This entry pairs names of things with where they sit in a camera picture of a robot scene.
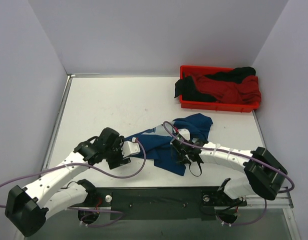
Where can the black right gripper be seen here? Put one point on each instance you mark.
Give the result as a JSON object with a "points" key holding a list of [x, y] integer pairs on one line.
{"points": [[185, 152]]}

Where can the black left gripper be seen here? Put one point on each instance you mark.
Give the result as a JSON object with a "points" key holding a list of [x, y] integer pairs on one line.
{"points": [[119, 161]]}

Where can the blue t shirt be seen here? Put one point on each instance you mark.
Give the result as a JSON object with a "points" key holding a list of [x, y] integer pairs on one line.
{"points": [[156, 141]]}

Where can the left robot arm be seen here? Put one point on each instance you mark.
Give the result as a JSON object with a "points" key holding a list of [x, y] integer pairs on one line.
{"points": [[29, 207]]}

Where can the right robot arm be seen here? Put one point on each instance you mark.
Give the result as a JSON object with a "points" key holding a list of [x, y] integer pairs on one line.
{"points": [[263, 175]]}

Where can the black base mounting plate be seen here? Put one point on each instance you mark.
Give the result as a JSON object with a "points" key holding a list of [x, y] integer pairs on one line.
{"points": [[163, 203]]}

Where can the black t shirt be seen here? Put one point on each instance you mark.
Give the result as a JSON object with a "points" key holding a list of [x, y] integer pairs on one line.
{"points": [[186, 87]]}

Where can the red t shirt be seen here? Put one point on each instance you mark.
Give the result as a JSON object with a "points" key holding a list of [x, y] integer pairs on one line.
{"points": [[228, 92]]}

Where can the red plastic bin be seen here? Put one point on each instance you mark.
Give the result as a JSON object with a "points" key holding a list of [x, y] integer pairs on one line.
{"points": [[185, 70]]}

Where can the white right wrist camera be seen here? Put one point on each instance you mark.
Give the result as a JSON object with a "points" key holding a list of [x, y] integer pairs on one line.
{"points": [[182, 134]]}

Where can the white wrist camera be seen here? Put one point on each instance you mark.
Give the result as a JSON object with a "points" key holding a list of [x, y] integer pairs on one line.
{"points": [[130, 148], [182, 134]]}

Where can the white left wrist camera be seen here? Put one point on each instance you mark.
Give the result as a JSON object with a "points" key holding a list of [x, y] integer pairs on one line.
{"points": [[130, 148]]}

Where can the aluminium front rail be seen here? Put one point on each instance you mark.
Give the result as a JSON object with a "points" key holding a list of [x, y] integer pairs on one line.
{"points": [[67, 198]]}

